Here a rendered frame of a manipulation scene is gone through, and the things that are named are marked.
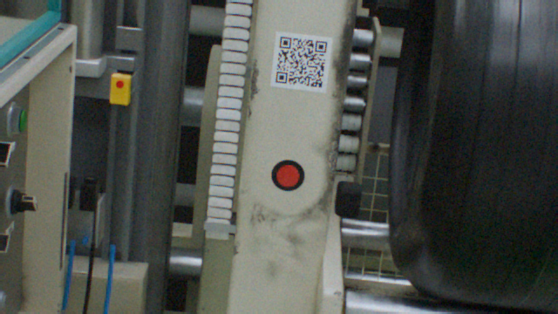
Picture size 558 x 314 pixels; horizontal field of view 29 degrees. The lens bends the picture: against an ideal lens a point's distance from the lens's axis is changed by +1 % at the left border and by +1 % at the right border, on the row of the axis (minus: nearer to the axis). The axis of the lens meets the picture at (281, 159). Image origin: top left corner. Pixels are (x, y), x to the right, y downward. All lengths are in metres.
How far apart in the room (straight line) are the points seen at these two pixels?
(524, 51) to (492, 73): 0.04
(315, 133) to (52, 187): 0.36
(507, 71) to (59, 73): 0.52
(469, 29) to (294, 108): 0.29
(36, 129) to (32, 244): 0.15
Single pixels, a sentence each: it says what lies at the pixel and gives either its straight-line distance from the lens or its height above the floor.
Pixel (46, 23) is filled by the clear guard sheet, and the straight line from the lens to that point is 1.25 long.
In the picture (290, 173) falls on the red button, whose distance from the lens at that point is 1.49.
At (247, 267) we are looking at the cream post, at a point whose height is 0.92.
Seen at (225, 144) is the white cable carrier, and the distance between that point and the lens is 1.50.
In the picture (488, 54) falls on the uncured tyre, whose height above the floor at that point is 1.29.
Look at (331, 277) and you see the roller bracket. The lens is 1.47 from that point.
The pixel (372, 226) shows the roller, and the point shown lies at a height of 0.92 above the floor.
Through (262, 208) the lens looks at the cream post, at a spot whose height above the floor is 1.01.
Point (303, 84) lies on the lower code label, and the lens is 1.46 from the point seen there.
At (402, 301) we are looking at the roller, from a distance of 1.50.
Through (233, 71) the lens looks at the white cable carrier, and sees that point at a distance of 1.47.
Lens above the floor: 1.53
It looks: 18 degrees down
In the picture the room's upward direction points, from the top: 7 degrees clockwise
